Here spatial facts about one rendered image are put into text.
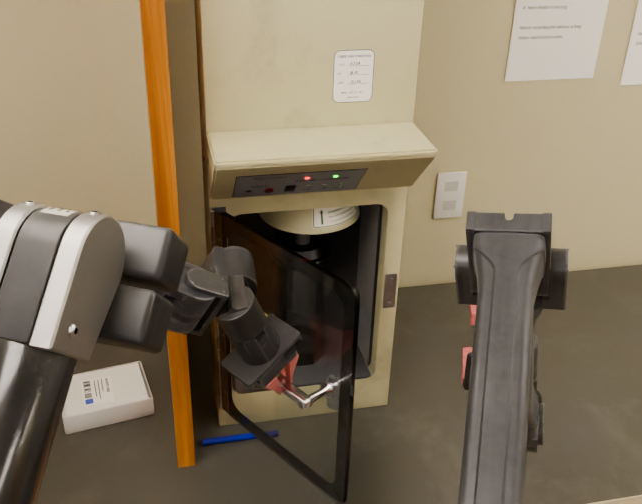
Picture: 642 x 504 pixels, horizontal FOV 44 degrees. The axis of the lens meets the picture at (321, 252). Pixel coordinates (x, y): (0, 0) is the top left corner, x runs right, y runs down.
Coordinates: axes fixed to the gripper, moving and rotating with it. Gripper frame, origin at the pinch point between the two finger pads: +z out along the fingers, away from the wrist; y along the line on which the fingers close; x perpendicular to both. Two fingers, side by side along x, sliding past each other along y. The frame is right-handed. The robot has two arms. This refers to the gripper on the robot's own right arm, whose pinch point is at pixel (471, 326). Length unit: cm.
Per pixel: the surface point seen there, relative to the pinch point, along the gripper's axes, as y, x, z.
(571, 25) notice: 35, -40, 55
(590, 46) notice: 30, -45, 55
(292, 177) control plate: 27.0, 29.5, 3.8
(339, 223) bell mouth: 13.3, 19.4, 14.5
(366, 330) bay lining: -11.2, 12.5, 17.5
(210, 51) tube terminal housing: 43, 40, 12
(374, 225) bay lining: 11.1, 12.5, 16.9
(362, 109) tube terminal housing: 33.8, 17.3, 12.0
